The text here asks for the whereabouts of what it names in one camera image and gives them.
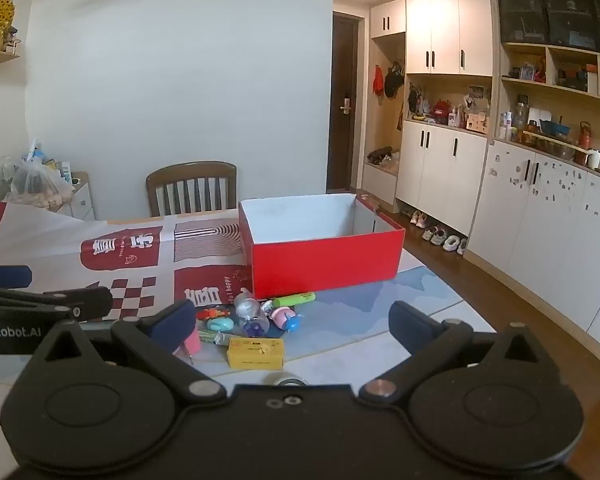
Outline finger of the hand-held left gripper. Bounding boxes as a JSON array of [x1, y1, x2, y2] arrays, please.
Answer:
[[0, 264, 34, 287], [0, 285, 114, 322]]

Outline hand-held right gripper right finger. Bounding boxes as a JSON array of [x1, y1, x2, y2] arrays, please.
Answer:
[[358, 301, 556, 407]]

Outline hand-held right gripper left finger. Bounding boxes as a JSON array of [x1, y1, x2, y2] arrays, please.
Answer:
[[30, 299, 229, 406]]

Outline white toy keychain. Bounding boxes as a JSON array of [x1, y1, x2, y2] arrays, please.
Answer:
[[232, 287, 272, 323]]

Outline yellow small box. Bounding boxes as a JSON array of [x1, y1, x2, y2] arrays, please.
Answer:
[[226, 337, 285, 372]]

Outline red cardboard box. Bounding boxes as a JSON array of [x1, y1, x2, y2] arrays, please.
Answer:
[[238, 192, 406, 301]]

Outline pink and blue toy figure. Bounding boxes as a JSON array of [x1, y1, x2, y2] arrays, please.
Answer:
[[271, 306, 301, 333]]

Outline green highlighter pen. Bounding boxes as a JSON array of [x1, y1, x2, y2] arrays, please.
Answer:
[[271, 291, 317, 310]]

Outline light blue table mat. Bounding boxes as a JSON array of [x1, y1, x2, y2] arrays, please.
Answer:
[[0, 249, 497, 411]]

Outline row of small shoes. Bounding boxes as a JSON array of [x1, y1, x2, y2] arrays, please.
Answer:
[[409, 210, 468, 256]]

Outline clear plastic bag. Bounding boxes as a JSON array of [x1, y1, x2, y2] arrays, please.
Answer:
[[10, 155, 76, 206]]

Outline white drawer cabinet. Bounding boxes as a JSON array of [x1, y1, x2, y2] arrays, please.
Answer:
[[50, 172, 97, 222]]

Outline blue and white packets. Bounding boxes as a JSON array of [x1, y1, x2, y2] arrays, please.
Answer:
[[27, 137, 73, 186]]

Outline white lower cabinet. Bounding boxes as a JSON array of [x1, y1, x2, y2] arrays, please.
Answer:
[[395, 119, 491, 236]]

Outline brown wooden chair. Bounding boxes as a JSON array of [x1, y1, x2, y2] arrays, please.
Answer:
[[145, 160, 238, 219]]

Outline white cabinet with stickers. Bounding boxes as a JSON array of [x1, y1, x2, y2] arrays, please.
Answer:
[[467, 140, 600, 351]]

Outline dark cloth bundle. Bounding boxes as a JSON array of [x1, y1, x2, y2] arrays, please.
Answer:
[[367, 146, 398, 166]]

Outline dark brown door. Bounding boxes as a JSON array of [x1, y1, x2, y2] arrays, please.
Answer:
[[326, 11, 368, 195]]

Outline black hanging bag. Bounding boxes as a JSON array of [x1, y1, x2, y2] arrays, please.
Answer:
[[384, 61, 405, 100]]

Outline wooden open shelf unit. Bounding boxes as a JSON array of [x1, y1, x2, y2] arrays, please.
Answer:
[[497, 42, 600, 181]]

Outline dark glass cabinet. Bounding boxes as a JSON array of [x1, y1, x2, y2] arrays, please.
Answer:
[[495, 0, 600, 58]]

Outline white upper wall cabinet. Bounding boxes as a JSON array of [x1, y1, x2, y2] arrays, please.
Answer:
[[370, 0, 495, 77]]

